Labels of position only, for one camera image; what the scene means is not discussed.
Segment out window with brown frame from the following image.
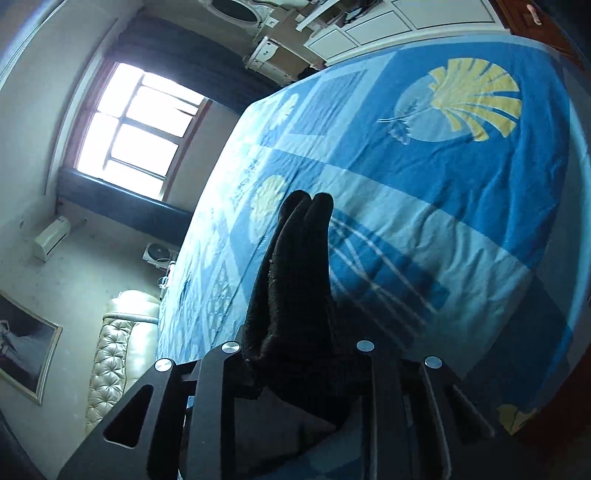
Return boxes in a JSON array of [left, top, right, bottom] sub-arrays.
[[62, 60, 211, 201]]

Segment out cream tufted leather headboard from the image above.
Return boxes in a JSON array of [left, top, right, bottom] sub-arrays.
[[84, 290, 162, 437]]

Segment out brown wooden door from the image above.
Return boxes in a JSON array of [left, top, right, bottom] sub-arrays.
[[493, 0, 583, 68]]

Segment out oval dresser mirror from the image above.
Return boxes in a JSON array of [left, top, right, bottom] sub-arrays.
[[198, 0, 274, 29]]

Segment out dark red bed frame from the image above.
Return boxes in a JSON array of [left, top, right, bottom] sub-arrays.
[[503, 397, 591, 480]]

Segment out blue shell-print blanket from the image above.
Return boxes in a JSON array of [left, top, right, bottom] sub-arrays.
[[157, 44, 585, 480]]

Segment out white dresser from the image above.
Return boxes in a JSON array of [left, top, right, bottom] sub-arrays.
[[242, 37, 297, 86]]

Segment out black pants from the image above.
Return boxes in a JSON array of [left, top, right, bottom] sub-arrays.
[[242, 189, 370, 430]]

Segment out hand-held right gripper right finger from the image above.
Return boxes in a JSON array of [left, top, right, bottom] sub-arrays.
[[355, 339, 497, 480]]

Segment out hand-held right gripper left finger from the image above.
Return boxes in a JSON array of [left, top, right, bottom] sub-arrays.
[[58, 342, 259, 480]]

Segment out white panelled cabinet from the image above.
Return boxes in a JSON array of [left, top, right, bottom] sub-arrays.
[[304, 0, 514, 64]]

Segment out framed wall picture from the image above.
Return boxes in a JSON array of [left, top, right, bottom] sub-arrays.
[[0, 290, 64, 407]]

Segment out small white fan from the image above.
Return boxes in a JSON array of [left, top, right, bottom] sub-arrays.
[[142, 241, 179, 271]]

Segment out dark blue curtain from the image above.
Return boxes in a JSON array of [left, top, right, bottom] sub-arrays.
[[115, 18, 296, 116], [58, 168, 195, 232]]

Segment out white wall air conditioner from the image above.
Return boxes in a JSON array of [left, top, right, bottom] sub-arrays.
[[32, 216, 72, 264]]

